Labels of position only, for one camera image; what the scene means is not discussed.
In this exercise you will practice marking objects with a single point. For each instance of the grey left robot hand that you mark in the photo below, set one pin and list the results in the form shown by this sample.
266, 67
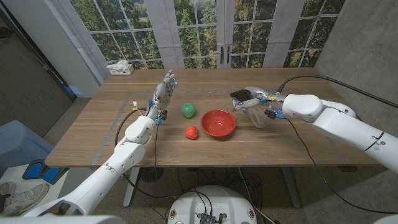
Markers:
161, 97

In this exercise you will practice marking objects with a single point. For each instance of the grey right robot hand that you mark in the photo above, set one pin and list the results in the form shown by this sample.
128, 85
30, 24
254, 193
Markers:
272, 99

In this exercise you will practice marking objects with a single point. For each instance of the clear spray bottle black pump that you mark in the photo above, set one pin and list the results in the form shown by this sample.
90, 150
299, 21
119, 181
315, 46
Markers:
259, 119

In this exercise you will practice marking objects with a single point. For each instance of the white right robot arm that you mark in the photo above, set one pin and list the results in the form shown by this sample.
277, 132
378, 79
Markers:
345, 127

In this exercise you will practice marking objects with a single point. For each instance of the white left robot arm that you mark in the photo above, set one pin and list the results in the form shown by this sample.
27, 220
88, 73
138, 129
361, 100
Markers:
127, 152

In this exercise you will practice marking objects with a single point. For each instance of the green apple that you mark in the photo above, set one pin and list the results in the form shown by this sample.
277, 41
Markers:
188, 110

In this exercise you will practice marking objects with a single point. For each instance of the red bowl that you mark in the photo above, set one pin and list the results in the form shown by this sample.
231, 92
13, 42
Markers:
217, 123

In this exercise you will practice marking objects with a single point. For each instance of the white tissue box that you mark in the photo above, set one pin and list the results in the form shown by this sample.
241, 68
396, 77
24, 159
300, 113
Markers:
122, 69

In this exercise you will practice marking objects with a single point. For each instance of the printed window backdrop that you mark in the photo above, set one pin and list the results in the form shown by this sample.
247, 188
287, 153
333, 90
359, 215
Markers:
192, 31

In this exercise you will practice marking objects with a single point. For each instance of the black round grille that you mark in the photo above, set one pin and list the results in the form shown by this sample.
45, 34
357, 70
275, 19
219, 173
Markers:
151, 174

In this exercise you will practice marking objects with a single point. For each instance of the grey table leg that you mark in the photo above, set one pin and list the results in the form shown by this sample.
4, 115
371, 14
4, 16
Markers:
290, 189

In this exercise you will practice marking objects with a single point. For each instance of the white table leg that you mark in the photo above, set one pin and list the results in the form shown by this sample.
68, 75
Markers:
130, 189

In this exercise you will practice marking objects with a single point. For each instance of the white robot torso base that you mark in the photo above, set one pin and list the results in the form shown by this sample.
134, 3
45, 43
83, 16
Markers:
211, 202

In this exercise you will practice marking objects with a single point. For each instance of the blue black foot pedal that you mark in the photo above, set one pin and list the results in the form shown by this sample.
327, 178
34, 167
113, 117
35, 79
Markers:
34, 170

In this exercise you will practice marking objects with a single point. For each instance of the blue storage bin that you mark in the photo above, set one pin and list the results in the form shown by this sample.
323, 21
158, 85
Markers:
21, 146

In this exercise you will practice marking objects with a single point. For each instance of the grey white sneaker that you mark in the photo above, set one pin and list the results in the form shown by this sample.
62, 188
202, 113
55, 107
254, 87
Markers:
25, 199
7, 188

